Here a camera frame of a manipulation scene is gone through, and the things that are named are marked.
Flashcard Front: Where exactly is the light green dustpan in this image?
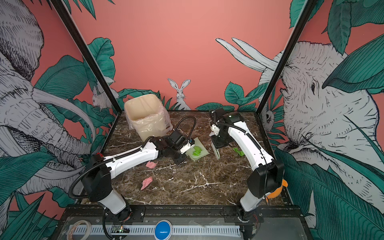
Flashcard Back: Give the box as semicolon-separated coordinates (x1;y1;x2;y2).
186;138;209;161

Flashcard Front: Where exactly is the light green hand brush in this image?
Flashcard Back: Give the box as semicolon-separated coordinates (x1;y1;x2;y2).
211;142;221;160

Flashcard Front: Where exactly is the cream trash bin with bag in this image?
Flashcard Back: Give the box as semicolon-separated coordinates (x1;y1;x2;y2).
124;94;173;141

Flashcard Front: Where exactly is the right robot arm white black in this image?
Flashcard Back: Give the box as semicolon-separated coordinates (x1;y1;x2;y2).
210;109;285;223

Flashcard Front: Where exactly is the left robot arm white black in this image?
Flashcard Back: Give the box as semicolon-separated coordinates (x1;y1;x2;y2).
69;130;195;222

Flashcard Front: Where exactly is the pink paper scrap upper left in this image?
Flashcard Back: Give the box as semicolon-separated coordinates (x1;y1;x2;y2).
146;161;158;169

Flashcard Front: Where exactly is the pink paper scrap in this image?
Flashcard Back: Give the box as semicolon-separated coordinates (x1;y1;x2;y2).
141;177;153;191
146;161;158;169

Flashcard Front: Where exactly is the green paper scrap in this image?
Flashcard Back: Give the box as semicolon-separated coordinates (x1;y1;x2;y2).
192;146;202;157
233;148;245;157

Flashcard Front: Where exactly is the green paper scrap far right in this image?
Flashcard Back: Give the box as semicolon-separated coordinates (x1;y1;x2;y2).
233;148;245;157

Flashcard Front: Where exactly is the pink paper scrap lower left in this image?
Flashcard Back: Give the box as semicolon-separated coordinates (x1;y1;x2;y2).
141;177;153;191

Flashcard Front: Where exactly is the blue round button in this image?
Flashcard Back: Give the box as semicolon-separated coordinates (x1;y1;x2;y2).
154;220;173;240

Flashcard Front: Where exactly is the orange plush toy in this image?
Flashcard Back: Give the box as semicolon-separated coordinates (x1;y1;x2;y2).
267;179;288;200

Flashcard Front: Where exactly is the white slotted cable duct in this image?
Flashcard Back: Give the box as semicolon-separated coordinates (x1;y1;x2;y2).
67;224;241;237

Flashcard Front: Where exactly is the coiled clear cable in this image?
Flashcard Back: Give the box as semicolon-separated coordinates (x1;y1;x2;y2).
66;220;92;240

